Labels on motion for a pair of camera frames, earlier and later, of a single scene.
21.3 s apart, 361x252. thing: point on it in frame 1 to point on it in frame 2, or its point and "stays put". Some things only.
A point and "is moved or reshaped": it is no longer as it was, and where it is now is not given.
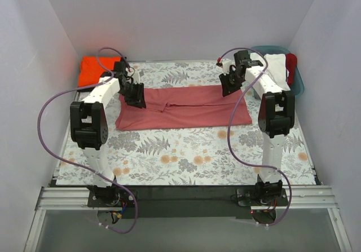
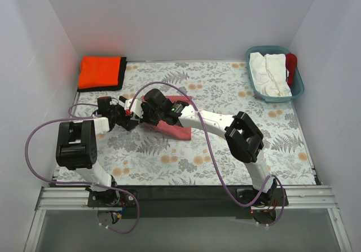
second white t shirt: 276,69 stays put
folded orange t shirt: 91,69 stays put
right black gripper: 231,80 to 145,114
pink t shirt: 183,106 is moved or reshaped
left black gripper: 134,91 to 124,119
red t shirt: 291,62 stays put
